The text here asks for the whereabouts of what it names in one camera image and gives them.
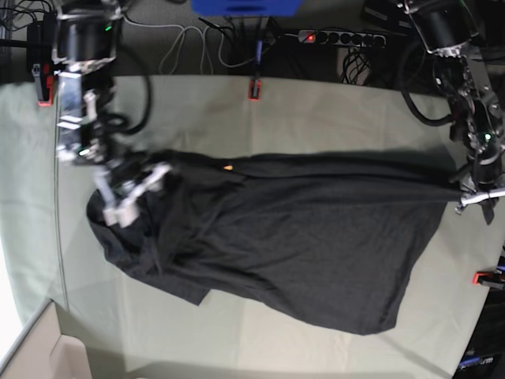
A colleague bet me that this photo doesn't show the blue plastic bin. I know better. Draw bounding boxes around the blue plastic bin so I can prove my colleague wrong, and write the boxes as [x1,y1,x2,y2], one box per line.
[190,0,301,17]

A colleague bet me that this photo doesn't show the black cable bundle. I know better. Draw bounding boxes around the black cable bundle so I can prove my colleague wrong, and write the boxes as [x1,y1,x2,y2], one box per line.
[339,49,374,86]

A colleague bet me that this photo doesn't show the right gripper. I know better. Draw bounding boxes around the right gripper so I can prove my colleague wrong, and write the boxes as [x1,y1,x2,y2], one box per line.
[93,163,173,227]

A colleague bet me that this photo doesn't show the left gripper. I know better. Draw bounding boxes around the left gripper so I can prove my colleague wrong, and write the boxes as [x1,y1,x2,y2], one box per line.
[455,173,504,225]

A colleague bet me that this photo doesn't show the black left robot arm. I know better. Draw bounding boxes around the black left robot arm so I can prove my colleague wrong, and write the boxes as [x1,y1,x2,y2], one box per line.
[396,1,504,223]

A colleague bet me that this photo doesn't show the red black table clamp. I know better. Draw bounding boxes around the red black table clamp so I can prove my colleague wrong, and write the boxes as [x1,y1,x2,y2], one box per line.
[248,78,261,101]

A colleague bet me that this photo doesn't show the red black left clamp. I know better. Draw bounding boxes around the red black left clamp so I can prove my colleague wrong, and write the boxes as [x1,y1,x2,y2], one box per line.
[32,63,54,107]

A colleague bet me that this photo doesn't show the cardboard box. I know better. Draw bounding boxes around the cardboard box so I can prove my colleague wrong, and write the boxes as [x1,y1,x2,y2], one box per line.
[1,299,92,379]

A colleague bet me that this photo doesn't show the black t-shirt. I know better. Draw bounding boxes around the black t-shirt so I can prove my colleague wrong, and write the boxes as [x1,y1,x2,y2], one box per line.
[87,151,461,335]

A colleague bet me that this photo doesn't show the red black side clamp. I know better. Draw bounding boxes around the red black side clamp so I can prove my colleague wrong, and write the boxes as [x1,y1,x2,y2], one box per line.
[473,256,504,291]

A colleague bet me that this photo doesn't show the white power strip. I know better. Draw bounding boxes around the white power strip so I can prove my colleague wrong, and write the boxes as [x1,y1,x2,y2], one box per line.
[297,29,387,48]

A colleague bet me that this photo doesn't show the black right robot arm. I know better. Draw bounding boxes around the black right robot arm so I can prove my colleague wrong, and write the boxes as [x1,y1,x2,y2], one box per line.
[52,1,171,227]

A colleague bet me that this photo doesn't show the green table cloth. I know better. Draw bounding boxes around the green table cloth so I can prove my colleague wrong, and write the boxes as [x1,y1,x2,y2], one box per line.
[1,76,504,378]

